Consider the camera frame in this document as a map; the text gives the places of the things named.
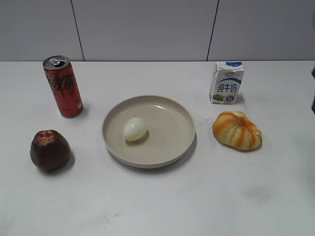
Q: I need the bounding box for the white blue milk carton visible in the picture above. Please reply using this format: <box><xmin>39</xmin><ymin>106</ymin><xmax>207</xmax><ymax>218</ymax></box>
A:
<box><xmin>209</xmin><ymin>61</ymin><xmax>244</xmax><ymax>104</ymax></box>

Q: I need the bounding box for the white egg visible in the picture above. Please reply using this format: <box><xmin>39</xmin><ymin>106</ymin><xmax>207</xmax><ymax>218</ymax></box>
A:
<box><xmin>123</xmin><ymin>117</ymin><xmax>147</xmax><ymax>142</ymax></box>

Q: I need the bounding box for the dark red apple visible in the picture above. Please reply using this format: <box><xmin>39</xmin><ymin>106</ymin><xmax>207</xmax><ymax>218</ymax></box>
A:
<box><xmin>30</xmin><ymin>130</ymin><xmax>71</xmax><ymax>173</ymax></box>

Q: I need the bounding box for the dark object at right edge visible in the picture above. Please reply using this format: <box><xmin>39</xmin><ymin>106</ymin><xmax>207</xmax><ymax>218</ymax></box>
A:
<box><xmin>310</xmin><ymin>62</ymin><xmax>315</xmax><ymax>114</ymax></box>

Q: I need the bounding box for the red cola can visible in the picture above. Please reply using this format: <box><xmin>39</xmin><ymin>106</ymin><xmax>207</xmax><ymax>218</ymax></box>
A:
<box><xmin>42</xmin><ymin>55</ymin><xmax>83</xmax><ymax>118</ymax></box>

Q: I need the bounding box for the orange striped bread bun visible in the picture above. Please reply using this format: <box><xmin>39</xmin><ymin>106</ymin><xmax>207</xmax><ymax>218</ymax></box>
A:
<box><xmin>212</xmin><ymin>111</ymin><xmax>262</xmax><ymax>151</ymax></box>

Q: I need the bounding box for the beige round plate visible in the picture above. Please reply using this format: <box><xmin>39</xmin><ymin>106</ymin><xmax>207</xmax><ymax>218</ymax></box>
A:
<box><xmin>102</xmin><ymin>95</ymin><xmax>196</xmax><ymax>169</ymax></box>

